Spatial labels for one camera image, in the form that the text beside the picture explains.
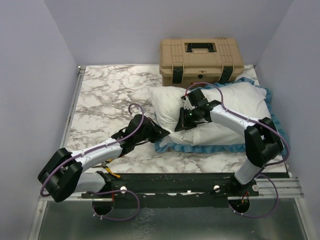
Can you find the purple cable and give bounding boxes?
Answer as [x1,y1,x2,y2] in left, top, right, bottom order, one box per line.
[39,103,146,222]
[183,81,292,219]

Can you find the white pillow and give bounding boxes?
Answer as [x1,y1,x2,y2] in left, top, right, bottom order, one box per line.
[148,86,194,145]

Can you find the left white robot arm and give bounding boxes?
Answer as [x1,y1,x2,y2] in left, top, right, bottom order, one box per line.
[37,114,170,203]

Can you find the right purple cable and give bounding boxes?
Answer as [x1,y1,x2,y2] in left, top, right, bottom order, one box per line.
[183,81,292,219]

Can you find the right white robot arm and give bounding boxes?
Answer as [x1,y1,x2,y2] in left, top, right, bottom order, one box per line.
[174,88,284,196]

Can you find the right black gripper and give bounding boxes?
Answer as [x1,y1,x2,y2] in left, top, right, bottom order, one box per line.
[176,106,200,132]

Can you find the tan plastic toolbox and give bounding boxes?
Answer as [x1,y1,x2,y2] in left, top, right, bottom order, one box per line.
[159,38,245,89]

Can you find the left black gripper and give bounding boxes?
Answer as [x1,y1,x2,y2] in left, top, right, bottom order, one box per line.
[135,117,171,144]

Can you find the white pillowcase blue trim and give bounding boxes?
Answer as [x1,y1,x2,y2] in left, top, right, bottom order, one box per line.
[149,77,289,154]

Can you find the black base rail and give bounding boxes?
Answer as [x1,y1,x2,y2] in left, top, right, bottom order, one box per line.
[81,171,259,208]

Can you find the yellow handled pliers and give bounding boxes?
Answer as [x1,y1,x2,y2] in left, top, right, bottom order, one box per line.
[93,159,121,179]

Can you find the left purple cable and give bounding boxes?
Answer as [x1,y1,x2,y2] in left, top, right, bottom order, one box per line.
[39,103,146,222]

